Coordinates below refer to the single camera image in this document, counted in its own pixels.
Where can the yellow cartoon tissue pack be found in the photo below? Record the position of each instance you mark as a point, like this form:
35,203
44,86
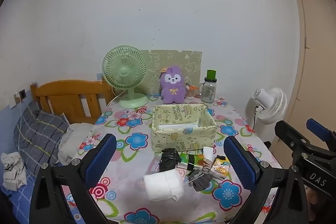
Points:
220,166

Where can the clear plastic bag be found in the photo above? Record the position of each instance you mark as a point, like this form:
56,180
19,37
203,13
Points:
153,165

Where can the blue wall sticker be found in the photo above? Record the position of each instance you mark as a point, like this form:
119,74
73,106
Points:
99,76

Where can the printed cardboard sheet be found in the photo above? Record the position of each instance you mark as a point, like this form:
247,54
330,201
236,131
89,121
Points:
183,58

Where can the grey gloves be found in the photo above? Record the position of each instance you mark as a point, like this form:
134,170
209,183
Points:
200,180

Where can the beige door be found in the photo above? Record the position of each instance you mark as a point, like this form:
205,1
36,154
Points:
317,56

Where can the printed yellow storage box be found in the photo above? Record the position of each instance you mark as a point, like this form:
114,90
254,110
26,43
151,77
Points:
181,134

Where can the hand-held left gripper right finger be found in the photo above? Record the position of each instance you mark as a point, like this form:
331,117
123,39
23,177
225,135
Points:
240,163

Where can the green wipes pack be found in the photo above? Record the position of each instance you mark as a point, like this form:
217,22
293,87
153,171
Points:
193,161

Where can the white standing fan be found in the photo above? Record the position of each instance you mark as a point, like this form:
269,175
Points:
273,106

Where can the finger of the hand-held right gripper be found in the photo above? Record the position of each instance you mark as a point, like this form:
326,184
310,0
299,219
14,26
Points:
319,129
288,134

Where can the black wrapped pack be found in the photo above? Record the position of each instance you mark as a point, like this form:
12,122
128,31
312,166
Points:
169,159

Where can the green desk fan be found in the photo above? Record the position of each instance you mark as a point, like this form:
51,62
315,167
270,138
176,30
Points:
123,69

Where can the glass jar with green lid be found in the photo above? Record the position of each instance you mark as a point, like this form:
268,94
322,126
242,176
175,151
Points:
209,90

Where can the grey plaid pillow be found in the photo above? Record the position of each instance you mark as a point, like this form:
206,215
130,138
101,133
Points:
39,134

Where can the blue checked bed sheet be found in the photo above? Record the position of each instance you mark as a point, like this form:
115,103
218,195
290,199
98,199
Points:
21,200

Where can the crumpled white cloth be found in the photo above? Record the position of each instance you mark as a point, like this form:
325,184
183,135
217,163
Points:
13,171

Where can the purple plush toy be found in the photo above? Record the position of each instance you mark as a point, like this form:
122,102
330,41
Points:
172,87

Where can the small orange lidded container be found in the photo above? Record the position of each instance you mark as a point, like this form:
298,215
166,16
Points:
192,91

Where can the white rolled towel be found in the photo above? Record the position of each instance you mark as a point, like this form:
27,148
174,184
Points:
162,186

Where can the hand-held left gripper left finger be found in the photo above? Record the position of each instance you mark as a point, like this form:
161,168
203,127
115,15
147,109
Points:
101,161

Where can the wooden headboard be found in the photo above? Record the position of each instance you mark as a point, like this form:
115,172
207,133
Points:
65,92

